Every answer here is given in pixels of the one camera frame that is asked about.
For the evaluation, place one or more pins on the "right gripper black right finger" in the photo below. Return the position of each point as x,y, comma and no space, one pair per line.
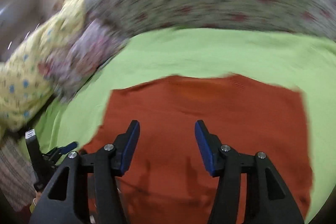
268,199

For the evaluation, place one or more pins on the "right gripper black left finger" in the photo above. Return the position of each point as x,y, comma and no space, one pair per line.
84,189

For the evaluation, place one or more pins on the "rust orange knit sweater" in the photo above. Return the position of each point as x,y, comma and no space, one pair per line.
167,181

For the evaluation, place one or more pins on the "plaid mattress cover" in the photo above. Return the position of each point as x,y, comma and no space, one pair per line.
16,175

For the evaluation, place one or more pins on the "yellow cartoon print blanket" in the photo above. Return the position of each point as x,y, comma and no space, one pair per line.
24,90

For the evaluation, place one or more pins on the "pink purple floral cloth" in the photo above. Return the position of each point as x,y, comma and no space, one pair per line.
69,67

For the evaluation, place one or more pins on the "light green bed sheet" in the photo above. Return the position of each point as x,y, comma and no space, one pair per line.
293,61

